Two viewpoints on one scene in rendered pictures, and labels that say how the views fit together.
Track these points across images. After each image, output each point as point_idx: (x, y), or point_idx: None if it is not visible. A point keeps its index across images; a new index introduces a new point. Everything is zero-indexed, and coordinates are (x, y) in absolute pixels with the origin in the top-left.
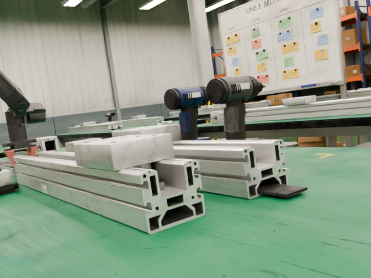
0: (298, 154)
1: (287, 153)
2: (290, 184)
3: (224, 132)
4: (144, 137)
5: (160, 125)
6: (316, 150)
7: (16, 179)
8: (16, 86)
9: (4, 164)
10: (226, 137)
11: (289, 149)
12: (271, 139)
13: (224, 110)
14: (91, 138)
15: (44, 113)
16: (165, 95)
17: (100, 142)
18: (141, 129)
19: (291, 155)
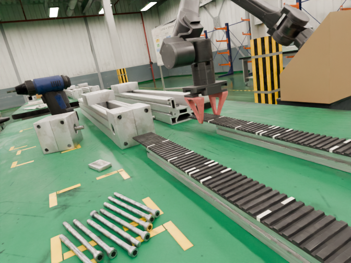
0: (21, 133)
1: (17, 135)
2: (79, 114)
3: (68, 102)
4: (118, 84)
5: (85, 94)
6: (7, 136)
7: (212, 123)
8: (176, 19)
9: (285, 128)
10: (69, 104)
11: (0, 141)
12: (79, 98)
13: (65, 91)
14: (114, 112)
15: (162, 57)
16: (65, 78)
17: (129, 82)
18: (103, 90)
19: (25, 132)
